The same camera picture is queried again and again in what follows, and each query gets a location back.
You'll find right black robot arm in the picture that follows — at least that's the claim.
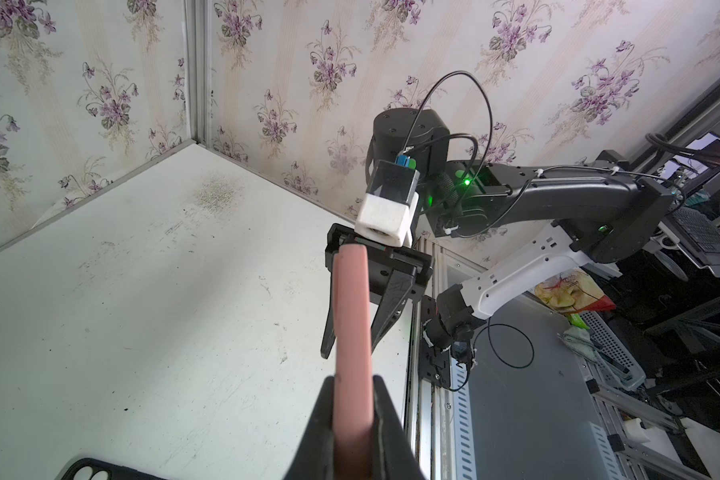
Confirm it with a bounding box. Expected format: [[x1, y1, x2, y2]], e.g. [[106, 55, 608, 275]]
[[325, 108, 675, 359]]

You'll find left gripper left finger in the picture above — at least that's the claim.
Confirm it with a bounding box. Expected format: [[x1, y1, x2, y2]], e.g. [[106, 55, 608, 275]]
[[284, 376, 335, 480]]

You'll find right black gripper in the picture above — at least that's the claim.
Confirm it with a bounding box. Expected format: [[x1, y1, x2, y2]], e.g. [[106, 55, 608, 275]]
[[320, 223, 434, 359]]

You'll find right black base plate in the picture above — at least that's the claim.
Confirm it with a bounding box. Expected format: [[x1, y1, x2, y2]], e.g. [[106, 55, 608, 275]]
[[417, 295, 453, 389]]

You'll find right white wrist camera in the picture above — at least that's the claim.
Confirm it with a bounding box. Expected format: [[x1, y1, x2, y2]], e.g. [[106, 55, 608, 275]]
[[354, 160, 420, 248]]

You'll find black phone case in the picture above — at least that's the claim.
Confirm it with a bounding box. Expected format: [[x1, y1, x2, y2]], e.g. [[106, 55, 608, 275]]
[[60, 458, 161, 480]]

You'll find pink-cased phone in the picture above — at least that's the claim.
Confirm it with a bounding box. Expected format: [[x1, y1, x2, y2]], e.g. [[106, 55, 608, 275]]
[[332, 244, 374, 479]]

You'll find black keyboard outside cage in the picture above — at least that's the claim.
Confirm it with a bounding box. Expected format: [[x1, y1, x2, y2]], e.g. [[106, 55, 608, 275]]
[[671, 207, 720, 254]]

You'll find white vented grille strip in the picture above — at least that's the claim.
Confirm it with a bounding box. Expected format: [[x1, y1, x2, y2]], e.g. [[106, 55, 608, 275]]
[[451, 360, 478, 480]]

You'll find right thin black cable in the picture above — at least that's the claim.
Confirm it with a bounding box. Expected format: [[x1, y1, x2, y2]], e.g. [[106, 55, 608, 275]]
[[398, 70, 536, 394]]

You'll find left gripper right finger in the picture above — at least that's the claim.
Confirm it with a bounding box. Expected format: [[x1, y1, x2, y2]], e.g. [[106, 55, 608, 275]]
[[371, 375, 425, 480]]

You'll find colourful snack bag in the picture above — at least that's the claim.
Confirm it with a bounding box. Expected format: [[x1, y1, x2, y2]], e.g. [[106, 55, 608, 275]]
[[532, 268, 616, 314]]

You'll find aluminium rail base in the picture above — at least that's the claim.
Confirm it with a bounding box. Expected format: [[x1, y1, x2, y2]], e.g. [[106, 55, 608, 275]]
[[404, 238, 484, 479]]

